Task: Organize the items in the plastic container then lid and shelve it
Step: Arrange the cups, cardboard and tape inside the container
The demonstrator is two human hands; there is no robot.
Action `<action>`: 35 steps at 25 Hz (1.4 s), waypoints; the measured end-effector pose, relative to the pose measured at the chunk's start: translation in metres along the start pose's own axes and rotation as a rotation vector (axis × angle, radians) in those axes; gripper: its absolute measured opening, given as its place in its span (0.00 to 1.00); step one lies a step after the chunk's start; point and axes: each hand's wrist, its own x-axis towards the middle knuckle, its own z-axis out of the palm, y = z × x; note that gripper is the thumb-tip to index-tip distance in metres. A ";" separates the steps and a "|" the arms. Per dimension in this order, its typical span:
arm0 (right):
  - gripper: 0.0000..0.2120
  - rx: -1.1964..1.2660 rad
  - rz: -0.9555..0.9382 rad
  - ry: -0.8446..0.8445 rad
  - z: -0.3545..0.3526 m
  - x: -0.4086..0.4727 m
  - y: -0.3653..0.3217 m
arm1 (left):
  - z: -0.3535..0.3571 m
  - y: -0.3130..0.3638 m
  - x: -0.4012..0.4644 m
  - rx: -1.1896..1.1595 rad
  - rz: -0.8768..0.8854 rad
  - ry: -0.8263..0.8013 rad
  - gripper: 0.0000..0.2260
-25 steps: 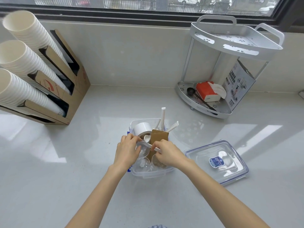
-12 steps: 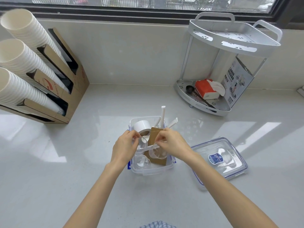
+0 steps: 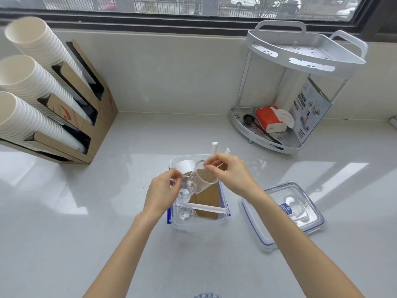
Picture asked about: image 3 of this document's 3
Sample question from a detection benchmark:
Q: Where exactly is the person's right hand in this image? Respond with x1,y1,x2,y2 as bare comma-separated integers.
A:
203,153,265,201

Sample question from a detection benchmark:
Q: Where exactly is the person's left hand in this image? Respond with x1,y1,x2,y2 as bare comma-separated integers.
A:
136,169,184,219

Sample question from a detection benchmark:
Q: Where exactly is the person's left forearm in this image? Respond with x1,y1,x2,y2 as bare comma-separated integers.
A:
82,211,166,298

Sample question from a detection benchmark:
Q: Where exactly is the person's right forearm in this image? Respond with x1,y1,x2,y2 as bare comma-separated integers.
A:
243,189,366,298

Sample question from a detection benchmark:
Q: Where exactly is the white paper cup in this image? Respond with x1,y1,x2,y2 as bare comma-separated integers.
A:
174,160,196,177

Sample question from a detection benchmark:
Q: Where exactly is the brown cardboard piece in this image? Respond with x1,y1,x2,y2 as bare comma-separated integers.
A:
189,180,221,219

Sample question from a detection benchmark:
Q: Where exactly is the clear plastic storage container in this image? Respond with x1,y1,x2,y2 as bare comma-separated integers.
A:
167,156,231,233

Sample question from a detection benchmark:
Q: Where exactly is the black measuring scoop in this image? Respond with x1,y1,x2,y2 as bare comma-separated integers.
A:
243,114,281,144

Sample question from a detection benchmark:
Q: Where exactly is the red and white tissue pack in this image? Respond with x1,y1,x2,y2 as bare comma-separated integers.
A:
254,105,295,134

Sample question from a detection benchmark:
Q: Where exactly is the clear container lid blue seal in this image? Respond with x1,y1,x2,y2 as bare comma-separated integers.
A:
238,181,325,253

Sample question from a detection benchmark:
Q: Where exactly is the brown cardboard cup holder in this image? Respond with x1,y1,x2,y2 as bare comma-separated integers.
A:
0,40,119,165

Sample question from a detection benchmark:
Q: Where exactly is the white and blue product box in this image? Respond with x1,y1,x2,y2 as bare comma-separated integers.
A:
290,74,334,144

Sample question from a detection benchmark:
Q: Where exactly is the white two-tier corner rack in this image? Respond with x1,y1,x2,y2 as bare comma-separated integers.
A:
227,20,368,155

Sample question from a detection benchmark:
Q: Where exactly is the stack of white paper cups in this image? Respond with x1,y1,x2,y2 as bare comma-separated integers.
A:
0,55,93,125
0,91,86,154
5,17,93,89

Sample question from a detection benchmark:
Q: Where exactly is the black metal fence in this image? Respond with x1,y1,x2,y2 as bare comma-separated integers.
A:
133,0,280,16

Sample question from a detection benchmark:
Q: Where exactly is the dark car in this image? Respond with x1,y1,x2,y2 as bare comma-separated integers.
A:
273,0,302,13

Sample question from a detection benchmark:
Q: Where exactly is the white container handle bar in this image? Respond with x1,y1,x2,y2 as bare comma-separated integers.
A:
176,200,231,218

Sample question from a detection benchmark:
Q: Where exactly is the dark window frame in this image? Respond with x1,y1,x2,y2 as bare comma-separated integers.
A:
0,0,397,39

